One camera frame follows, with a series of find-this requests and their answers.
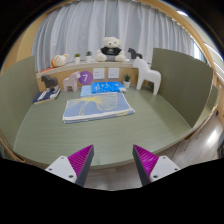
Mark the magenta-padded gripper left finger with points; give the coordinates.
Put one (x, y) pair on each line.
(63, 166)

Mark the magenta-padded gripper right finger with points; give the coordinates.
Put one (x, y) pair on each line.
(161, 166)

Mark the navy blue book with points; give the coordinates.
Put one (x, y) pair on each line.
(45, 96)

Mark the green partition panel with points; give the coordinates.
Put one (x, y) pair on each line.
(16, 100)
(183, 83)

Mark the pink horse figure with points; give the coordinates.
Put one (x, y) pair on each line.
(71, 82)

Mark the dark grey horse figure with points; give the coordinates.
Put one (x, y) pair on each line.
(49, 81)

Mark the bright blue book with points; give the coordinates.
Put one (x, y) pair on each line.
(106, 87)

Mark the round purple number sign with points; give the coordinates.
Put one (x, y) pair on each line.
(86, 78)

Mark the large white horse figure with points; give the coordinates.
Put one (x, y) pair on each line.
(146, 75)

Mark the light wooden shelf ledge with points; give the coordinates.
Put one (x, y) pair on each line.
(66, 71)

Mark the cream and orange plush toy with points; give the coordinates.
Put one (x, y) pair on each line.
(59, 61)

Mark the small black horse figure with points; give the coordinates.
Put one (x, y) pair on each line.
(134, 54)

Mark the cream teddy bear black shirt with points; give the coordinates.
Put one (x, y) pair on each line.
(111, 45)

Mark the white curtain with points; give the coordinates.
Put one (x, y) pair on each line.
(86, 26)

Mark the white wall socket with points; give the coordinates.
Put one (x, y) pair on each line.
(113, 73)
(98, 73)

